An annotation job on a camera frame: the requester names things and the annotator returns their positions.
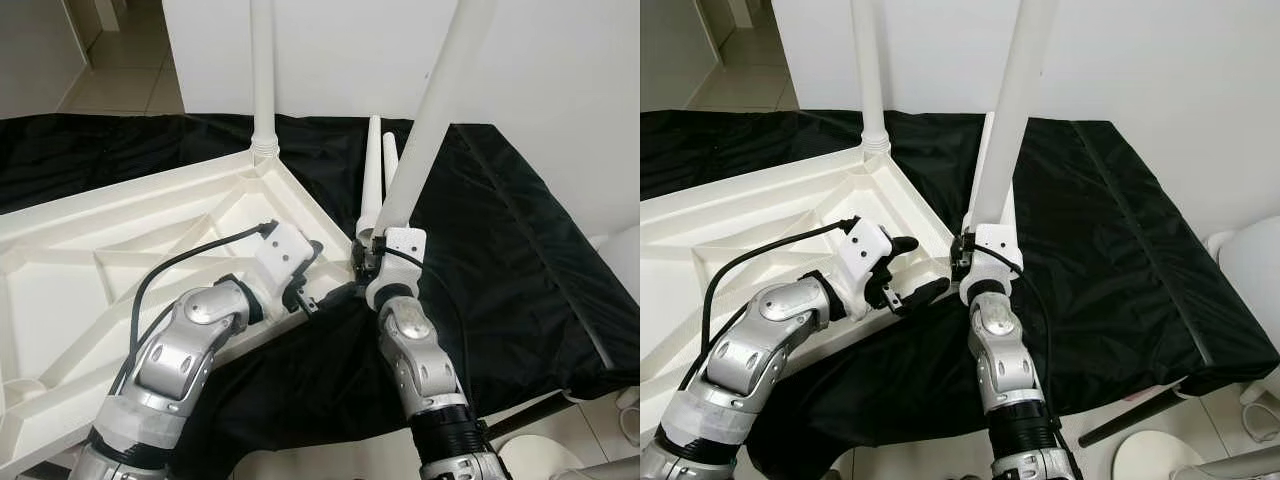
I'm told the white plastic children table top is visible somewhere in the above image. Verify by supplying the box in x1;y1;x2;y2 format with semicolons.
640;148;956;441
0;148;366;476

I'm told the black cloth table cover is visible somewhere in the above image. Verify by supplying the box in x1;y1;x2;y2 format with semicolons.
640;108;1280;480
0;112;641;480

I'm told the black metal table brace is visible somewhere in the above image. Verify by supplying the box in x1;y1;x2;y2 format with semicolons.
485;392;571;441
1078;388;1186;448

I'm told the white rounded appliance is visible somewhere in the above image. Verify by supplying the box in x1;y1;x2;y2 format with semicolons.
1205;215;1280;336
590;225;641;306

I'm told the white round stand base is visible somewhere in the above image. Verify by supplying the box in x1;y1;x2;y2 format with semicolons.
495;432;586;480
1105;430;1206;480

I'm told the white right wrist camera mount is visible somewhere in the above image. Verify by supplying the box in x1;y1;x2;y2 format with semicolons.
958;225;1023;306
365;228;429;309

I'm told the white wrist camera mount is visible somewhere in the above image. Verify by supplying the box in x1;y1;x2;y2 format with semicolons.
958;225;1023;306
835;218;896;316
365;228;429;309
250;222;316;301

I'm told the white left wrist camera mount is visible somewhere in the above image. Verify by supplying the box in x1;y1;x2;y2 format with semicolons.
835;218;896;316
250;222;316;301

